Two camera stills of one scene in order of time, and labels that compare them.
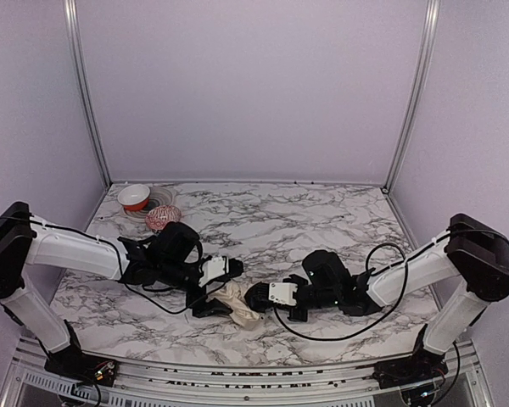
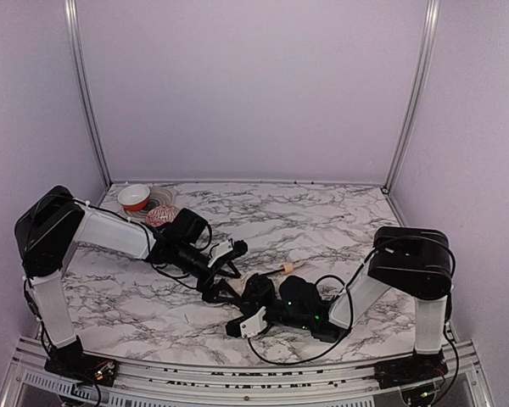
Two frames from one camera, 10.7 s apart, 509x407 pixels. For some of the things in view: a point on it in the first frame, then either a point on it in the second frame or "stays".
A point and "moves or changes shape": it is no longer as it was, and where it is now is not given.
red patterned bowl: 158,218 stays
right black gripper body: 297,297 to 254,303
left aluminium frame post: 72,13 stays
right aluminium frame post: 429,36 stays
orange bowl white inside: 134,197 stays
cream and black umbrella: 232,294 moves or changes shape
